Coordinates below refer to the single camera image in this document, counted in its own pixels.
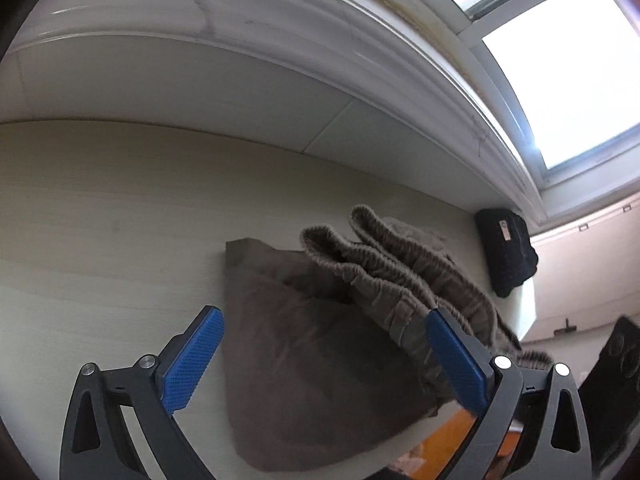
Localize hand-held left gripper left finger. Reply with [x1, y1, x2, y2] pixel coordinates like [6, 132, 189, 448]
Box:
[59, 305, 226, 480]

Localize white window sill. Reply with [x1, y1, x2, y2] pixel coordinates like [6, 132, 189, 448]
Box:
[0, 0, 551, 226]

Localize olive brown pants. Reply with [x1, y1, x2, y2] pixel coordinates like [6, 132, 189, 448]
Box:
[224, 204, 556, 473]

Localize window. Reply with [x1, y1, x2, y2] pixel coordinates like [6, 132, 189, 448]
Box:
[415, 0, 640, 191]

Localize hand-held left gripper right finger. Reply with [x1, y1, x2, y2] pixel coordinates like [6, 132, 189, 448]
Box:
[425, 308, 593, 480]

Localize navy patterned folded garment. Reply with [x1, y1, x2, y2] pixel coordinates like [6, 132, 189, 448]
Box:
[474, 207, 540, 298]

